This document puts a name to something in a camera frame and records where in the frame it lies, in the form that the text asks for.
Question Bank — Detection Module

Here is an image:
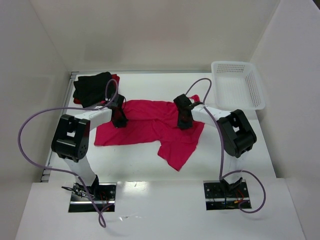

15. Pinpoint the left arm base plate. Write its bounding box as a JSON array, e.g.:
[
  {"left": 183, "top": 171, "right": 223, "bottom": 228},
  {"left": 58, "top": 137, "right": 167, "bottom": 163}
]
[{"left": 62, "top": 183, "right": 117, "bottom": 213}]

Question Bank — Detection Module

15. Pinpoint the pink t shirt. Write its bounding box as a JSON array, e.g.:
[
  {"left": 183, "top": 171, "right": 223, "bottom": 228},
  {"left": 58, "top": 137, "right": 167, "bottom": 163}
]
[{"left": 94, "top": 99, "right": 205, "bottom": 171}]

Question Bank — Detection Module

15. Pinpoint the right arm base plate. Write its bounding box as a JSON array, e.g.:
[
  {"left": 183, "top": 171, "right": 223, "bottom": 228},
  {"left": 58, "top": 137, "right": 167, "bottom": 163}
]
[{"left": 203, "top": 180, "right": 252, "bottom": 211}]

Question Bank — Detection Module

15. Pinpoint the white plastic basket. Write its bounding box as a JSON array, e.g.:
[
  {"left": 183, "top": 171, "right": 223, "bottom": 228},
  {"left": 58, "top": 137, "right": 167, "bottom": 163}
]
[{"left": 211, "top": 61, "right": 266, "bottom": 111}]

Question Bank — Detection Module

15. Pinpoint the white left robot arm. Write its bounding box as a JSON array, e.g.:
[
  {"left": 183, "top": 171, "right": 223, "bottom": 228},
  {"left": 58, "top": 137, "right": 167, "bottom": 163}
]
[{"left": 51, "top": 94, "right": 128, "bottom": 195}]

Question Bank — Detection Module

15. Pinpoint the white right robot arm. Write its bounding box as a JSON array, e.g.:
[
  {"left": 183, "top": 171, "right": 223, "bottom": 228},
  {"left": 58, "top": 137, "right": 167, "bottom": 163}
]
[{"left": 173, "top": 94, "right": 257, "bottom": 194}]

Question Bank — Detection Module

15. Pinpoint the black folded t shirt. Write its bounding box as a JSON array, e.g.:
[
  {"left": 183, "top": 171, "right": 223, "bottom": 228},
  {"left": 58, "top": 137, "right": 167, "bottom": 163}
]
[{"left": 73, "top": 71, "right": 120, "bottom": 108}]

